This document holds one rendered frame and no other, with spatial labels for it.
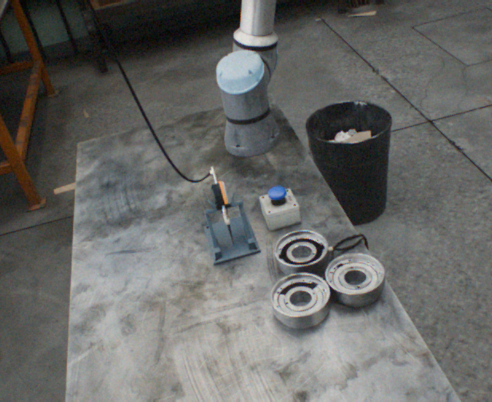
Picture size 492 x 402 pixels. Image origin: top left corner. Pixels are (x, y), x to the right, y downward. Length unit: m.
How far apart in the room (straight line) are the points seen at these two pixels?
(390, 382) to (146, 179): 0.83
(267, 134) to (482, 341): 1.02
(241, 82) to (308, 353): 0.69
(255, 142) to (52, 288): 1.38
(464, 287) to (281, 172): 1.03
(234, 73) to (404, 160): 1.57
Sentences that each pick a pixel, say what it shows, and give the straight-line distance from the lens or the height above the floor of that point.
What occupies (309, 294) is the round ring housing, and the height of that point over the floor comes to 0.82.
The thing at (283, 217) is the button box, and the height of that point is 0.83.
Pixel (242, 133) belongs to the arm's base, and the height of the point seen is 0.86.
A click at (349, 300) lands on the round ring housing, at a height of 0.82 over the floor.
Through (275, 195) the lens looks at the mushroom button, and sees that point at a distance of 1.22.
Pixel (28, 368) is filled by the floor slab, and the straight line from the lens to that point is 2.34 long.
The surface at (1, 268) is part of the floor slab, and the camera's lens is 2.85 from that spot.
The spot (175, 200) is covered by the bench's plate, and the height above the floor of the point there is 0.80.
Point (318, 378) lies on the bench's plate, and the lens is 0.98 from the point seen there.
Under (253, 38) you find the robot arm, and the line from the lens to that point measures 1.53.
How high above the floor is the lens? 1.59
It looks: 36 degrees down
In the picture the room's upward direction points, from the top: 12 degrees counter-clockwise
